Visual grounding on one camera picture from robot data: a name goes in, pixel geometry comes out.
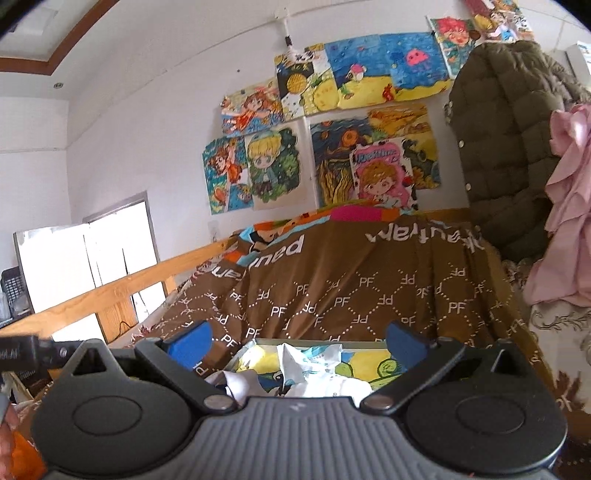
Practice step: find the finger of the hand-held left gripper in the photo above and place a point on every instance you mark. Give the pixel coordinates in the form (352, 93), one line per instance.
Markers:
(57, 353)

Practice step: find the sun and moon drawing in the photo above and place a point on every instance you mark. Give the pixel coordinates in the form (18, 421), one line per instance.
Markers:
(304, 78)

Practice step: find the brown quilted jacket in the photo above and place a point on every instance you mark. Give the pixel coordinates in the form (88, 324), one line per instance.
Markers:
(498, 138)

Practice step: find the white blue striped cloth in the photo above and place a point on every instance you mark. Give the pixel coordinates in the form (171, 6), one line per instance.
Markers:
(304, 360)

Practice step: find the pink-bordered character drawing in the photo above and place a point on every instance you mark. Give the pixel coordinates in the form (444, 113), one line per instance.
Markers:
(381, 177)

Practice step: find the grey and white garment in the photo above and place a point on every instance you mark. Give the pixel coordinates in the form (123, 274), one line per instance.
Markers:
(240, 383)

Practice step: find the wooden bed frame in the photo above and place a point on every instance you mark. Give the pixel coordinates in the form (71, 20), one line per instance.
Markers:
(92, 295)

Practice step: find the pink cloth garment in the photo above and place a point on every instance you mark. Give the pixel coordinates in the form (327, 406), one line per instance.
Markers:
(568, 207)

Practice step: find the white air conditioner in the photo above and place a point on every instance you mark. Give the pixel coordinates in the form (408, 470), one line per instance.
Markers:
(581, 57)

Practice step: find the red-haired character drawing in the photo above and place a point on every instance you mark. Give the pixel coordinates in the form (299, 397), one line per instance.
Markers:
(455, 41)

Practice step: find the bright window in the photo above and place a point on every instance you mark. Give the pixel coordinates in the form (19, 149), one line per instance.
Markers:
(115, 240)

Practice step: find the white fluffy towel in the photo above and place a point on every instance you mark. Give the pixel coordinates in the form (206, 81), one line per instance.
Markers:
(323, 390)

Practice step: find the blond character green drawing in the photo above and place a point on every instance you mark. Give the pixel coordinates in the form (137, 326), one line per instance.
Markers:
(272, 161)

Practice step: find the colourful characters drawing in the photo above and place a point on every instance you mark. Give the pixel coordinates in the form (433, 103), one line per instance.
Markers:
(501, 18)

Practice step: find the orange-haired girl blue drawing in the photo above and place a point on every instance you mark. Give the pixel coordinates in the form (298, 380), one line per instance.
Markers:
(226, 175)

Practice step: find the wall cartoon drawings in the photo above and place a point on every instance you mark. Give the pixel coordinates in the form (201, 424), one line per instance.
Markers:
(337, 152)

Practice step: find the black plastic crate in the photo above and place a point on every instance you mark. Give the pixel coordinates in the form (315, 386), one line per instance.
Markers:
(14, 286)

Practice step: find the brown patterned blanket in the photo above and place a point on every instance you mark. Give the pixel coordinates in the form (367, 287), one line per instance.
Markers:
(346, 286)

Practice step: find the grey tray with painted lining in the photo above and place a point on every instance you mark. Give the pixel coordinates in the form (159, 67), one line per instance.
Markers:
(360, 364)

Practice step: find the floral bed sheet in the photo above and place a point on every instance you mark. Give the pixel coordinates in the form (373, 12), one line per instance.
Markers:
(558, 332)

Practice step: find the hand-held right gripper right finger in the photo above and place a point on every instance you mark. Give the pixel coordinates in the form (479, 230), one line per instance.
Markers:
(406, 342)

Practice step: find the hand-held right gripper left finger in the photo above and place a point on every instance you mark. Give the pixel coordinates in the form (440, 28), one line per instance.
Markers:
(191, 344)

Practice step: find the swimming orange-haired figure drawing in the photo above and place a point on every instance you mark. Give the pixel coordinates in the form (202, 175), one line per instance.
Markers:
(251, 108)

